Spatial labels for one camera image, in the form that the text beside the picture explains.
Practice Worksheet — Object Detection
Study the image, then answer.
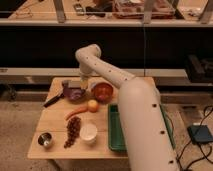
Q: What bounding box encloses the small steel cup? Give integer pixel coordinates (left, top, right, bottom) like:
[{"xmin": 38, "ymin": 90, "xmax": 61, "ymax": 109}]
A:
[{"xmin": 38, "ymin": 132, "xmax": 53, "ymax": 148}]

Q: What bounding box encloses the yellow orange fruit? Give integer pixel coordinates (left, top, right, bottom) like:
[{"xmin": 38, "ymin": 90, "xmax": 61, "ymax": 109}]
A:
[{"xmin": 87, "ymin": 100, "xmax": 99, "ymax": 113}]

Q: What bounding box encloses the green plastic tray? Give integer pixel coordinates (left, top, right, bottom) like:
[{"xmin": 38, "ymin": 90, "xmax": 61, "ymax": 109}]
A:
[{"xmin": 108, "ymin": 104, "xmax": 175, "ymax": 152}]

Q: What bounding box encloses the white cup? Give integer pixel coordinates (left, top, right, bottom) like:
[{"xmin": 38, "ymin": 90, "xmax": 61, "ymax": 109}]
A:
[{"xmin": 80, "ymin": 124, "xmax": 98, "ymax": 144}]

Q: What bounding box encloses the wooden table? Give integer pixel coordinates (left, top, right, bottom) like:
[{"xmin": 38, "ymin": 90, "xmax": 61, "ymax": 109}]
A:
[{"xmin": 27, "ymin": 76, "xmax": 178, "ymax": 171}]

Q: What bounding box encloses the orange bowl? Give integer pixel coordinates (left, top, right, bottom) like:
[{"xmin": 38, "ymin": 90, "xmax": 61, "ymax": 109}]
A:
[{"xmin": 91, "ymin": 82, "xmax": 113, "ymax": 103}]

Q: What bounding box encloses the purple bowl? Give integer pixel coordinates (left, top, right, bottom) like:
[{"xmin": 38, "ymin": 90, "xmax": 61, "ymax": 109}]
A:
[{"xmin": 63, "ymin": 88, "xmax": 86, "ymax": 101}]

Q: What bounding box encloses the black handled knife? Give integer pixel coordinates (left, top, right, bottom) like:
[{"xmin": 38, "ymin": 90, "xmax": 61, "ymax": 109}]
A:
[{"xmin": 43, "ymin": 93, "xmax": 64, "ymax": 108}]

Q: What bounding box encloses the orange carrot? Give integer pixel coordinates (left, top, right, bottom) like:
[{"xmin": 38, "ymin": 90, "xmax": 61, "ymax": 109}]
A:
[{"xmin": 65, "ymin": 106, "xmax": 88, "ymax": 121}]

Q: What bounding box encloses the black power box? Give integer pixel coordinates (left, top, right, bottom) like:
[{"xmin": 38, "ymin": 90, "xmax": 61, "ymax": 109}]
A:
[{"xmin": 187, "ymin": 125, "xmax": 213, "ymax": 144}]

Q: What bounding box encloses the black cable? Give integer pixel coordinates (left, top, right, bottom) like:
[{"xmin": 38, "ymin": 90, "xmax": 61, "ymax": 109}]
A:
[{"xmin": 166, "ymin": 104, "xmax": 213, "ymax": 171}]

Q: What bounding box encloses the bunch of brown grapes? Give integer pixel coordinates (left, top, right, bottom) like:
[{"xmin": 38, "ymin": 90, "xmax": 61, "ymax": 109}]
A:
[{"xmin": 64, "ymin": 117, "xmax": 81, "ymax": 148}]

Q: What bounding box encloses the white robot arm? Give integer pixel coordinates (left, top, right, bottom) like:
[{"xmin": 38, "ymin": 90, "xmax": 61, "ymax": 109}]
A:
[{"xmin": 75, "ymin": 44, "xmax": 180, "ymax": 171}]

